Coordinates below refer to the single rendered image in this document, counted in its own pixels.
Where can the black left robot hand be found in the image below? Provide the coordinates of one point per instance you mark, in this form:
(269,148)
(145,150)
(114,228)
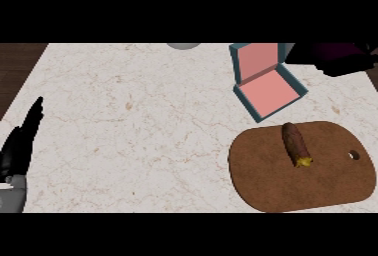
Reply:
(19,146)

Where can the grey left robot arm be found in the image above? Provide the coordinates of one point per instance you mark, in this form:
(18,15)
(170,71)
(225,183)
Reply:
(12,195)

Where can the teal and pink open box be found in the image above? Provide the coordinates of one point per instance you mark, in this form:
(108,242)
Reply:
(266,83)

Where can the brown eggplant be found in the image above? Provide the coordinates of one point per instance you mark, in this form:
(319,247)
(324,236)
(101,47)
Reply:
(295,143)

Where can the brown wooden cutting board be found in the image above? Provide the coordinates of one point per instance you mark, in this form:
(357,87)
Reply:
(295,181)

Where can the grey round object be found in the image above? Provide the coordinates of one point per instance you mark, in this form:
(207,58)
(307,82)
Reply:
(183,46)

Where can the dark appliance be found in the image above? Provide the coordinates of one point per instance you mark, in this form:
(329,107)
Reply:
(334,58)

